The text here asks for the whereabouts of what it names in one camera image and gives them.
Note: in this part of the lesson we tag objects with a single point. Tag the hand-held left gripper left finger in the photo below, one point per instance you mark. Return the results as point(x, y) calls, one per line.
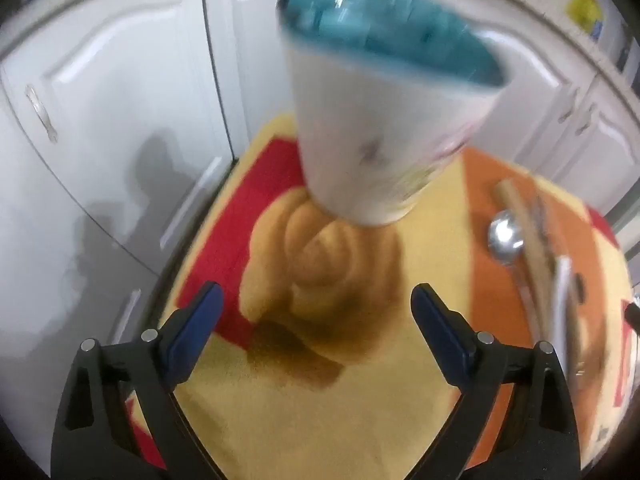
point(201, 319)

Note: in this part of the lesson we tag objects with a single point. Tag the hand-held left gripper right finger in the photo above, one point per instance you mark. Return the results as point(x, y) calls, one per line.
point(439, 329)

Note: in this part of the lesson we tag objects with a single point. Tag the white plastic spoon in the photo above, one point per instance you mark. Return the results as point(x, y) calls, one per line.
point(561, 305)

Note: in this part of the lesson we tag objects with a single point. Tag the white cup with blue interior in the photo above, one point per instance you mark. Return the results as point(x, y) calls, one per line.
point(360, 125)

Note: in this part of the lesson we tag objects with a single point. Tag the yellow red rose-pattern mat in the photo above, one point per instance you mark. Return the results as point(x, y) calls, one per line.
point(380, 410)

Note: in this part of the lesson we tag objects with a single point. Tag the metal spoon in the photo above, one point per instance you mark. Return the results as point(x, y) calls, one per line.
point(505, 242)

